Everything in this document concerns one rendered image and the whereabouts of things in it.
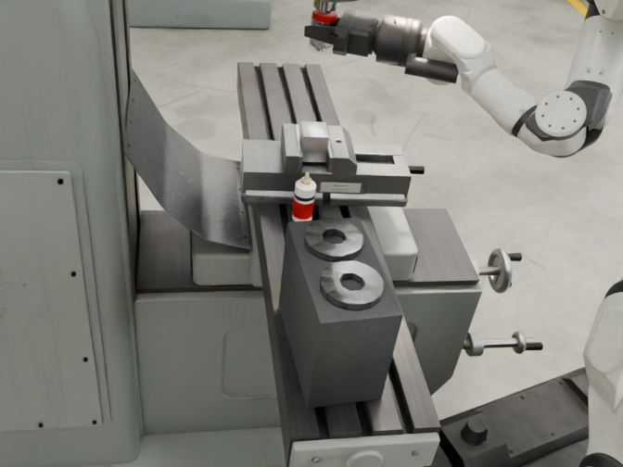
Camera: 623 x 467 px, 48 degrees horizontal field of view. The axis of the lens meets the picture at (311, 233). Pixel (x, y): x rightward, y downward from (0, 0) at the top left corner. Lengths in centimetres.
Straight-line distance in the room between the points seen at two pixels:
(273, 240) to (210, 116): 221
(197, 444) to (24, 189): 87
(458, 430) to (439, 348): 36
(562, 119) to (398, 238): 53
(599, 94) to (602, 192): 233
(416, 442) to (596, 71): 66
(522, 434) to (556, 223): 177
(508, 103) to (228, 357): 88
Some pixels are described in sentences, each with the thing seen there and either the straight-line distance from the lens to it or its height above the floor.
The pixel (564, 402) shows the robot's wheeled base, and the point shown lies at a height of 59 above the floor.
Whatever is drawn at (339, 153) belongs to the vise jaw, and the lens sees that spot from 143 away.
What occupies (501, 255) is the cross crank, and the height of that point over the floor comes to 66.
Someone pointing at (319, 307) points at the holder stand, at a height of 109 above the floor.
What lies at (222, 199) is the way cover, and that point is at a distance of 156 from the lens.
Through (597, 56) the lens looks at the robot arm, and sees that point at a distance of 128.
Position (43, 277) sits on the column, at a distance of 144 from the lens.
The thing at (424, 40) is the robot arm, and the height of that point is 126.
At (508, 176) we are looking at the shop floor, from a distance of 344.
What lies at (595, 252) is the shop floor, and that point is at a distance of 315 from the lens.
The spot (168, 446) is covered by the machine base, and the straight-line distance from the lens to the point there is 190.
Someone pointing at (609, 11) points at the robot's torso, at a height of 142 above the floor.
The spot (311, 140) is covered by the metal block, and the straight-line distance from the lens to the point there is 142.
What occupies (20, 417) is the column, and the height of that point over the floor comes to 40.
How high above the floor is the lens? 177
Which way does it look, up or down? 39 degrees down
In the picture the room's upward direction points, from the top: 8 degrees clockwise
